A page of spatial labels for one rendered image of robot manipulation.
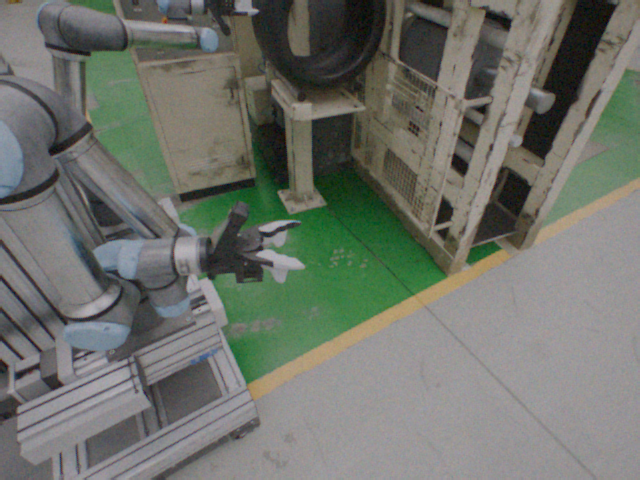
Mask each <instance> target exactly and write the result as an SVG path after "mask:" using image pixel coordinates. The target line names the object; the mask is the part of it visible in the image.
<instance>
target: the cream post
mask: <svg viewBox="0 0 640 480"><path fill-rule="evenodd" d="M288 38H289V43H290V47H291V49H292V52H293V54H295V56H300V57H308V56H310V22H309V0H294V2H293V4H292V7H291V10H290V13H289V19H288ZM284 116H285V118H284V119H285V130H286V144H287V159H288V172H289V187H290V192H292V195H293V200H294V202H295V204H298V203H303V202H304V195H306V198H307V201H310V200H313V174H312V124H311V120H308V121H302V122H296V123H294V122H293V121H292V119H291V118H290V117H289V116H288V114H287V113H286V112H285V110H284Z"/></svg>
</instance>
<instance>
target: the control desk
mask: <svg viewBox="0 0 640 480"><path fill-rule="evenodd" d="M113 3H114V6H115V10H116V13H117V16H119V17H120V18H122V19H123V20H131V21H143V22H155V23H167V20H166V15H165V14H164V13H161V12H160V11H159V6H158V0H113ZM222 18H223V20H224V21H225V23H226V24H228V26H229V27H230V29H231V33H232V34H231V35H229V36H228V37H227V36H226V35H224V34H223V33H222V31H221V29H220V28H221V27H220V25H219V24H218V22H217V20H216V19H215V17H214V16H213V14H212V12H211V11H210V9H208V15H204V14H203V16H196V15H187V21H188V24H190V25H194V26H199V27H203V28H209V29H211V30H213V31H215V32H216V34H217V36H218V41H219V42H218V47H217V49H216V50H215V51H213V52H209V51H208V52H206V51H204V50H188V51H179V50H174V49H133V48H129V47H128V50H129V53H130V56H131V58H132V61H133V64H134V68H135V71H136V74H137V77H138V80H139V83H141V86H142V89H143V93H144V96H145V99H146V102H147V105H148V108H149V111H150V114H151V118H152V121H153V124H154V127H155V130H156V133H157V136H158V139H159V143H160V146H161V149H162V153H163V156H164V158H165V161H166V165H167V169H168V172H169V175H170V178H171V181H172V184H173V187H174V190H175V193H176V195H179V199H180V202H181V203H185V202H189V201H194V200H198V199H203V198H207V197H212V196H216V195H221V194H225V193H230V192H234V191H239V190H243V189H247V188H252V187H255V181H254V178H256V173H255V166H254V159H253V152H252V144H251V137H250V130H249V123H248V116H247V109H246V101H245V94H244V87H243V80H242V73H241V64H240V57H239V49H238V42H237V35H236V28H235V20H234V16H233V17H229V16H223V15H222Z"/></svg>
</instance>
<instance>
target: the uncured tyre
mask: <svg viewBox="0 0 640 480"><path fill-rule="evenodd" d="M293 2H294V0H252V5H251V6H252V9H255V10H258V11H259V12H258V13H257V14H255V15H251V17H252V25H253V27H254V28H255V29H256V30H257V31H256V30H255V29H254V28H253V30H254V34H255V37H256V40H257V43H258V45H259V47H260V49H261V51H262V52H263V54H264V55H265V57H266V58H267V59H268V62H269V63H270V64H271V65H272V66H273V67H274V68H275V69H276V70H277V71H278V72H279V74H280V75H281V76H282V77H283V78H285V79H286V80H287V81H288V82H290V83H291V84H293V85H295V86H297V87H299V88H302V89H305V90H310V91H319V92H321V91H330V90H334V89H337V88H340V87H342V86H344V85H346V84H348V83H350V82H351V81H353V80H354V79H355V78H357V77H358V76H359V75H360V74H361V73H362V72H363V71H364V70H365V69H366V68H367V66H368V65H369V64H370V61H371V60H372V58H373V57H374V55H375V53H376V51H377V49H378V47H379V45H380V43H381V40H382V37H383V33H384V29H385V24H386V16H387V2H386V0H345V15H344V20H343V23H342V26H341V29H340V31H339V33H338V35H337V36H336V38H335V39H334V40H333V42H332V43H331V44H330V45H329V46H328V47H326V48H325V49H324V50H322V51H320V52H318V53H316V55H313V56H308V57H300V56H295V54H293V52H292V49H291V47H290V43H289V38H288V19H289V13H290V10H291V7H292V4H293ZM264 44H267V48H268V51H269V53H270V54H269V53H267V52H266V50H265V47H264Z"/></svg>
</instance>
